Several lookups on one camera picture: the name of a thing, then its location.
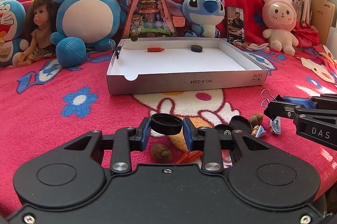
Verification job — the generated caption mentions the black binder clip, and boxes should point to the black binder clip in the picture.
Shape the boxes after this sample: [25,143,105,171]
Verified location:
[261,88,283,110]
[109,39,123,59]

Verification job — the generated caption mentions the light blue hair clip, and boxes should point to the light blue hair clip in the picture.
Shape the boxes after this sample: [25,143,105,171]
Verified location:
[270,117,281,135]
[251,125,266,138]

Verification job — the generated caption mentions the brown walnut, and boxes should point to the brown walnut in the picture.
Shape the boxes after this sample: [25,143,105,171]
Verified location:
[151,144,173,164]

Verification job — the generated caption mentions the black round cap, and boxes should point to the black round cap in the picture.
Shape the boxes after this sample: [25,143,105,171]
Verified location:
[150,113,183,136]

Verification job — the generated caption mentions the red plastic crayon piece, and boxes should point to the red plastic crayon piece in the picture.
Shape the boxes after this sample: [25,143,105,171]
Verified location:
[147,47,165,52]

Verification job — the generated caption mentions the black lid with logo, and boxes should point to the black lid with logo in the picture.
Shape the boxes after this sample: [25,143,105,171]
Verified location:
[214,124,234,136]

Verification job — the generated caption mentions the orange red plastic piece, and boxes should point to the orange red plastic piece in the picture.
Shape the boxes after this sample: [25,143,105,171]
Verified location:
[177,151,203,164]

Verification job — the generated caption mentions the white cardboard box tray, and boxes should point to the white cardboard box tray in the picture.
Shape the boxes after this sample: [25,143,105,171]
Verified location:
[106,37,268,95]

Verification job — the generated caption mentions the black binder clip on tray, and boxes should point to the black binder clip on tray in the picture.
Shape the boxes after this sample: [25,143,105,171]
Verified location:
[109,39,123,59]

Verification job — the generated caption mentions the pink bunny plush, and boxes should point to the pink bunny plush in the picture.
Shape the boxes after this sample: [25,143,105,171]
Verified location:
[262,0,299,56]

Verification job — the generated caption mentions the red cartoon blanket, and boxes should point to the red cartoon blanket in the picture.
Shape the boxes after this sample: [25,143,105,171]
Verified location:
[0,0,337,217]

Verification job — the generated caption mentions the black round lid in tray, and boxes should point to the black round lid in tray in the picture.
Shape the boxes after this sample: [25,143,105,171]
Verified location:
[190,45,203,52]

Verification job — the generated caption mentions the black smartphone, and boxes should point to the black smartphone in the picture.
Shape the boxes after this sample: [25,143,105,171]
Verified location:
[227,6,245,43]

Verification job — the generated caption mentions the wooden board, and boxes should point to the wooden board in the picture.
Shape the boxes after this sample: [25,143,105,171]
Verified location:
[310,0,335,44]

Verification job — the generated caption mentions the blue Stitch plush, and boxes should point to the blue Stitch plush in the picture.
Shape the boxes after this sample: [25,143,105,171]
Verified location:
[166,0,226,38]

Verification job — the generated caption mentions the pink triangular diorama box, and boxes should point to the pink triangular diorama box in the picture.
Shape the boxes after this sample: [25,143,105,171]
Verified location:
[122,0,177,41]

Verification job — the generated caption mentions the round blue mouse plush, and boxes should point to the round blue mouse plush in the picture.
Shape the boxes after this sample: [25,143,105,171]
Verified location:
[50,0,131,68]

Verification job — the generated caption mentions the brown haired doll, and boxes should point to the brown haired doll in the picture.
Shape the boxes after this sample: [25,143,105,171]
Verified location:
[13,0,58,67]

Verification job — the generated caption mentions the Doraemon plush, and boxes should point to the Doraemon plush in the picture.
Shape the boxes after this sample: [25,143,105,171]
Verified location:
[0,0,29,67]

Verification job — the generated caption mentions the beige phone lanyard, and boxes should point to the beige phone lanyard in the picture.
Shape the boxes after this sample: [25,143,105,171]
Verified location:
[232,40,271,52]

